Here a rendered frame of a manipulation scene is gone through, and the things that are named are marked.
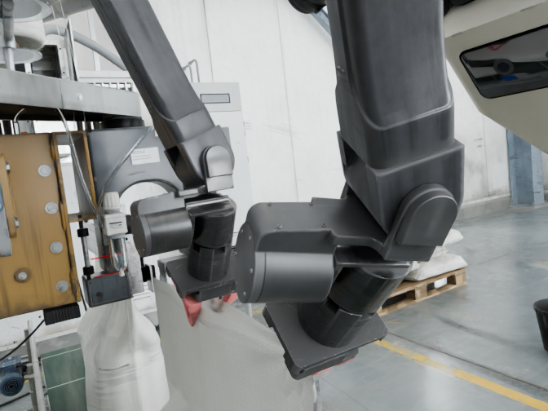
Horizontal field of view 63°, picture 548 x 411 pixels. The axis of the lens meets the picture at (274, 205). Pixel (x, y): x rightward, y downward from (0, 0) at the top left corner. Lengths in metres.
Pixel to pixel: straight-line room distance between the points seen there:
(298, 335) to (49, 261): 0.60
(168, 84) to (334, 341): 0.35
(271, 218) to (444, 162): 0.11
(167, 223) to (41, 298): 0.43
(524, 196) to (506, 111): 8.59
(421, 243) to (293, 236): 0.08
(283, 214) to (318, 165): 5.79
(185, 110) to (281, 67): 5.44
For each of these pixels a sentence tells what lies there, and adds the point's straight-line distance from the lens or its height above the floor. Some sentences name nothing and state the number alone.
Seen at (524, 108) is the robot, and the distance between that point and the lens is 0.73.
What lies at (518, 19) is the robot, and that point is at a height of 1.37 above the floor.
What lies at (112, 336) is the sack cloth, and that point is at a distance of 1.23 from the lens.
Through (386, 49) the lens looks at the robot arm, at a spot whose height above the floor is 1.29.
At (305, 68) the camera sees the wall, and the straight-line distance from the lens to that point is 6.19.
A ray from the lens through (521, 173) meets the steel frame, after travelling 9.30.
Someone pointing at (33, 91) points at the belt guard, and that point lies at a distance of 0.80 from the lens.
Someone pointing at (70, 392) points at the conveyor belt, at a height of 0.38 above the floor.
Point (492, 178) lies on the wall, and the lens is 8.86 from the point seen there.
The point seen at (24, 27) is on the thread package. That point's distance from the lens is 1.02.
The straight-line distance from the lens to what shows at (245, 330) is 0.56.
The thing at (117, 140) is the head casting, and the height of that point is 1.32.
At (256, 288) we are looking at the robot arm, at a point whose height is 1.16.
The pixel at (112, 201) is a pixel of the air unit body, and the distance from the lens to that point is 0.85.
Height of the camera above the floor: 1.23
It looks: 5 degrees down
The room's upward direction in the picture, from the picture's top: 6 degrees counter-clockwise
